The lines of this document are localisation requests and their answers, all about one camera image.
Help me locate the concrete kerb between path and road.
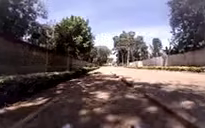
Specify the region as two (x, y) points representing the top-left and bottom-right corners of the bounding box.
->
(117, 75), (205, 128)

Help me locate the group of distant trees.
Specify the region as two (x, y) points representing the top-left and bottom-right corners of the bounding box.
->
(111, 30), (165, 67)

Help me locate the red brick path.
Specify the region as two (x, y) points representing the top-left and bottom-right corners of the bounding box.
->
(9, 70), (191, 128)

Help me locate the robot's own part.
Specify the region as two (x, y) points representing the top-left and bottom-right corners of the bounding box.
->
(61, 123), (73, 128)

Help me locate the grass verge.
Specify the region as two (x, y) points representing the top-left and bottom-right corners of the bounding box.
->
(125, 65), (205, 74)

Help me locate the low green hedge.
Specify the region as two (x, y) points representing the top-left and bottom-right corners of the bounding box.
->
(0, 65), (100, 108)

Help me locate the red brick road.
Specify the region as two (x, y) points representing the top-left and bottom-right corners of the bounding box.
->
(98, 65), (205, 128)

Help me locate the group of tall dark trees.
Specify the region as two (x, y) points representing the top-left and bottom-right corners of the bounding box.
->
(165, 0), (205, 55)

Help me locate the row of trees behind dark wall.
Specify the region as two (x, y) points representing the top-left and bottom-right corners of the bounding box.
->
(0, 0), (113, 67)

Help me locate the long dark boundary wall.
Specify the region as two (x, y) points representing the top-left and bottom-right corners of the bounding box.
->
(0, 31), (93, 77)

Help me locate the pale boundary wall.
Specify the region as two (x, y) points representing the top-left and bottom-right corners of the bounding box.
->
(127, 45), (205, 68)

